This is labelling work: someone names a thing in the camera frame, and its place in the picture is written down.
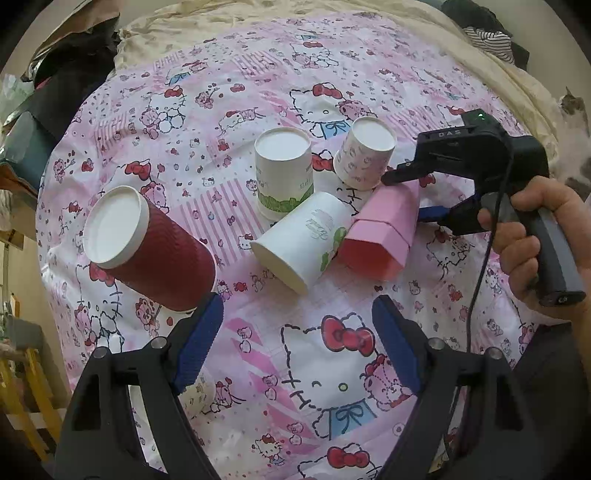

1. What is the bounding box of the white cup pink pattern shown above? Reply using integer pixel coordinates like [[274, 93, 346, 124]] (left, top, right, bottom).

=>
[[334, 116, 397, 191]]

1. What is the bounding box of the white cup green leaf band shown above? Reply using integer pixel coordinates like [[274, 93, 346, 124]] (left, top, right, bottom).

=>
[[254, 127, 315, 221]]

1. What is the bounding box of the dark red ribbed paper cup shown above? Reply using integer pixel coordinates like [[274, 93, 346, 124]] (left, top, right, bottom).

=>
[[83, 186, 216, 312]]

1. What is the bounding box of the pink hexagonal paper cup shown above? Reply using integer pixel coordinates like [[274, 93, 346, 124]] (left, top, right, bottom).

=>
[[338, 180, 420, 281]]

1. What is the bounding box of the white cup green tree print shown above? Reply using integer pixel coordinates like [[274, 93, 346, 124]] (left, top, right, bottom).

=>
[[250, 192, 352, 295]]

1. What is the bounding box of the person's right hand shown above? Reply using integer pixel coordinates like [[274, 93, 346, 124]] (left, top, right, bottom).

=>
[[493, 176, 591, 322]]

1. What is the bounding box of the yellow wooden stool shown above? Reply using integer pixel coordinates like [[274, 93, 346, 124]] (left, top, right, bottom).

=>
[[1, 342, 63, 463]]

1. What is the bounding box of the cat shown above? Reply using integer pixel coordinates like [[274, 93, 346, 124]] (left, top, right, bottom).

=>
[[555, 89, 591, 201]]

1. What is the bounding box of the striped black white garment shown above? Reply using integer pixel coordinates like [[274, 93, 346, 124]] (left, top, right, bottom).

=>
[[464, 26, 530, 70]]

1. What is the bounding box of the black clothes pile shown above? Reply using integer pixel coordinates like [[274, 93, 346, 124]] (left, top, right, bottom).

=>
[[441, 0, 512, 37]]

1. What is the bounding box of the pink Hello Kitty bedsheet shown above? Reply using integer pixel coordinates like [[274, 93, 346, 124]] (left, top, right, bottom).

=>
[[36, 8, 556, 479]]

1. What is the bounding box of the cream yellow duvet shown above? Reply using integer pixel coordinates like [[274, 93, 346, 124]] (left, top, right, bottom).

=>
[[115, 1, 562, 145]]

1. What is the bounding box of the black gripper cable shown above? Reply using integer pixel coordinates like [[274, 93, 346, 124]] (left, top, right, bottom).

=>
[[443, 151, 516, 462]]

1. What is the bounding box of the teal bed frame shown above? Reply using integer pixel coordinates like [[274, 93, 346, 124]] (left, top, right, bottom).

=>
[[1, 112, 55, 197]]

